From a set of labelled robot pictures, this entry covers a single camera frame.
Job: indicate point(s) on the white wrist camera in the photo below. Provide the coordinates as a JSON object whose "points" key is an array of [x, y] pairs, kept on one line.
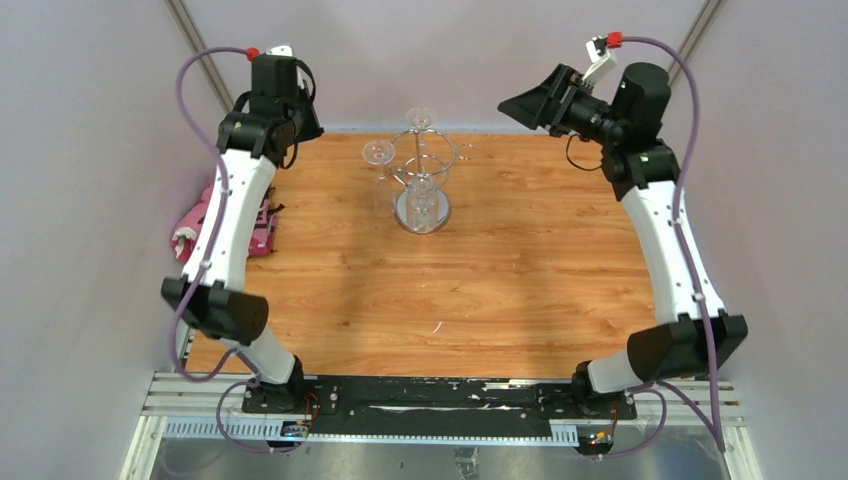
{"points": [[603, 60], [284, 50]]}

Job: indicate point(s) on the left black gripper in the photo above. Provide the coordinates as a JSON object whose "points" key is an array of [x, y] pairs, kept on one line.
{"points": [[300, 96]]}

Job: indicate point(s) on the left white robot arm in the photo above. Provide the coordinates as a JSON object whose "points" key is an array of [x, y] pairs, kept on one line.
{"points": [[266, 123]]}

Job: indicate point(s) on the clear wine glass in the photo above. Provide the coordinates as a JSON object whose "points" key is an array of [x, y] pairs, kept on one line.
{"points": [[379, 154], [421, 118], [420, 205]]}

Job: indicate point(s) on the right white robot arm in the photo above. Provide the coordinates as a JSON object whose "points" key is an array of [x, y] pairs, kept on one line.
{"points": [[694, 333]]}

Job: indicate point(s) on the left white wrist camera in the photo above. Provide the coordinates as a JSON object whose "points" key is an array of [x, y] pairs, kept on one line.
{"points": [[284, 50]]}

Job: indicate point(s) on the chrome wine glass rack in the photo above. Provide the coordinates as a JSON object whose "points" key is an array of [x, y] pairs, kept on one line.
{"points": [[422, 159]]}

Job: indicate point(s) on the pink camouflage cloth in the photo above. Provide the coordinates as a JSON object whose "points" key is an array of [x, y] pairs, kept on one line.
{"points": [[185, 237]]}

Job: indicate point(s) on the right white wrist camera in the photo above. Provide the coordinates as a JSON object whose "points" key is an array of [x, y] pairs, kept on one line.
{"points": [[603, 60]]}

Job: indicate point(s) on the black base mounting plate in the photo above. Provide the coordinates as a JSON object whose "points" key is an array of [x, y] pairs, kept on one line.
{"points": [[453, 407]]}

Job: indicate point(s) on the aluminium frame rail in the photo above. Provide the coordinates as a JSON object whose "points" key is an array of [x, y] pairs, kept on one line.
{"points": [[212, 410]]}

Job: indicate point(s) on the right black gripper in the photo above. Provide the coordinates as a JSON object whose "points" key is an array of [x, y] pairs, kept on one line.
{"points": [[548, 104]]}

